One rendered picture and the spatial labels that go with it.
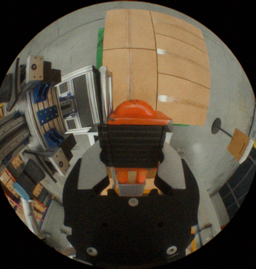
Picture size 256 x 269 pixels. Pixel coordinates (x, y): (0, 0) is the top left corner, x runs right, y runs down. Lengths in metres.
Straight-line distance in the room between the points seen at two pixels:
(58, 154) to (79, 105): 0.79
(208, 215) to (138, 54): 1.75
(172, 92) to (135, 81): 0.29
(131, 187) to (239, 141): 1.71
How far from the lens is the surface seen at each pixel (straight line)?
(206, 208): 1.38
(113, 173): 0.16
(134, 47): 0.75
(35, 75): 0.48
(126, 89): 0.65
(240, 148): 1.75
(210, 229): 1.35
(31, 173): 0.57
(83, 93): 1.12
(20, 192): 0.57
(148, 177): 0.45
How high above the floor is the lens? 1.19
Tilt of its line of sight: 62 degrees down
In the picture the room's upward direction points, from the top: 176 degrees counter-clockwise
